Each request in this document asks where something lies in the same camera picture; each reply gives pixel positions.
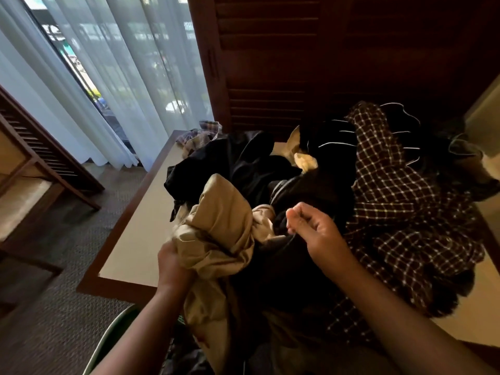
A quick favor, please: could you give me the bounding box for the person's left forearm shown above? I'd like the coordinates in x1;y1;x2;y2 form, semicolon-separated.
90;283;193;375

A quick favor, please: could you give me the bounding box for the small cream cloth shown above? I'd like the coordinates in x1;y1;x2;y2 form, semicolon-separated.
282;126;319;172

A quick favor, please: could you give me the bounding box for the green chair edge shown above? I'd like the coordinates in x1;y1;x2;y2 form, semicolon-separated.
82;304;143;375

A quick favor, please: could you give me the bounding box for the white sheer curtain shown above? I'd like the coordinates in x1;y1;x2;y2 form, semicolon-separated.
0;0;215;171

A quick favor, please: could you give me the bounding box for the dark grey garment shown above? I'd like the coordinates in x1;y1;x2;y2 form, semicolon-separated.
424;120;500;202

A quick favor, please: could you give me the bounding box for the dark brown garment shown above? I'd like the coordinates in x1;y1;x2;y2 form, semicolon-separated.
234;168;357;348

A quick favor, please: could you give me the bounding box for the grey plaid cloth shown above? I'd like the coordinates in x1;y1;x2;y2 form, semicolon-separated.
176;120;222;158

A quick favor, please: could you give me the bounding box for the person's right hand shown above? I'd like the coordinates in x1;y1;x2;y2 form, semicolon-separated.
286;202;354;277

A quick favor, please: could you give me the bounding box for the shiny black jacket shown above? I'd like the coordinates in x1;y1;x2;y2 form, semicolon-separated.
164;130;302;223

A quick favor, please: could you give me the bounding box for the beige garment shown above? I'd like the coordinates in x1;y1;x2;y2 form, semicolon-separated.
171;173;288;375

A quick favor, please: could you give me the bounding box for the dark wooden louvered door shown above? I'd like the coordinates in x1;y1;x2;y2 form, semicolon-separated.
187;0;500;142

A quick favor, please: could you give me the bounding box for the person's left hand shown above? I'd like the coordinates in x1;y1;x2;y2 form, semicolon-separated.
157;240;196;295

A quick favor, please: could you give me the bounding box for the wooden slatted bench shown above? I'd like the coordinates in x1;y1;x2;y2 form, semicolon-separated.
0;85;105;276

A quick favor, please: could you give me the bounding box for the person's right forearm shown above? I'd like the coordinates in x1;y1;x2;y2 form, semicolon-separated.
335;265;500;375

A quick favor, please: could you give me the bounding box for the black garment with white piping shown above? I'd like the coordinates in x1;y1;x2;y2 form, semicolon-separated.
299;101;422;180

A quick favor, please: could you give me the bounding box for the brown checked shirt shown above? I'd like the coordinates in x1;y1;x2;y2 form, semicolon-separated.
326;101;486;344

